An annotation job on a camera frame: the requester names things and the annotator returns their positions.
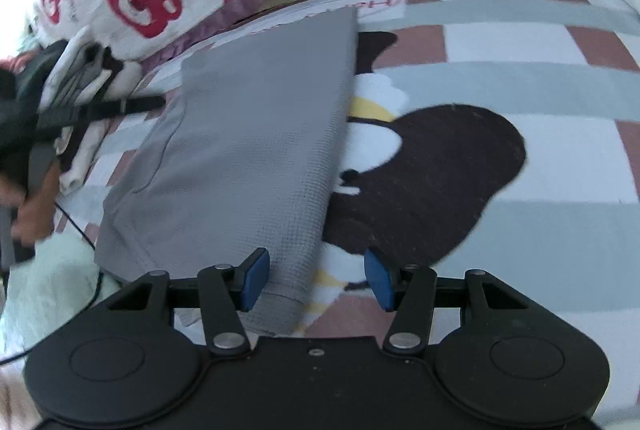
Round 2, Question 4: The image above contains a pile of white grey clothes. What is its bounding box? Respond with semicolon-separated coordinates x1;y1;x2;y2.
40;27;151;195

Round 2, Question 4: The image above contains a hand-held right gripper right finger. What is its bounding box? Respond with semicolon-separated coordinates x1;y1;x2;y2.
363;247;529;357

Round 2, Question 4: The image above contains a mint green cloth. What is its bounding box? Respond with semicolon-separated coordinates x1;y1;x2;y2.
0;232;108;361

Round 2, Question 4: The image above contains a person's left hand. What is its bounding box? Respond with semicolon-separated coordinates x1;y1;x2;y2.
0;167;58;247

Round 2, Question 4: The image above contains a checked blanket with bear print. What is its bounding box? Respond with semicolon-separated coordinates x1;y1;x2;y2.
50;0;640;430

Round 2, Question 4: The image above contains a pink cloth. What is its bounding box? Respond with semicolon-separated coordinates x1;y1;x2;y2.
0;355;46;430

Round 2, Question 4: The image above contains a black cable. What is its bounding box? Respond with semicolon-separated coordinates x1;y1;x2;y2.
0;202;106;366

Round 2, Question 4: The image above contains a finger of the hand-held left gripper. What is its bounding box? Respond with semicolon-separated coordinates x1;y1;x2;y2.
37;96;167;137

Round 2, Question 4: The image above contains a grey knit shirt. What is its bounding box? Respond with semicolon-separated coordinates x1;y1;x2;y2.
95;7;360;337

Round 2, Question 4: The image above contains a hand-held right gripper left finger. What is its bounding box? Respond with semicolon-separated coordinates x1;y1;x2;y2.
106;247;271;357

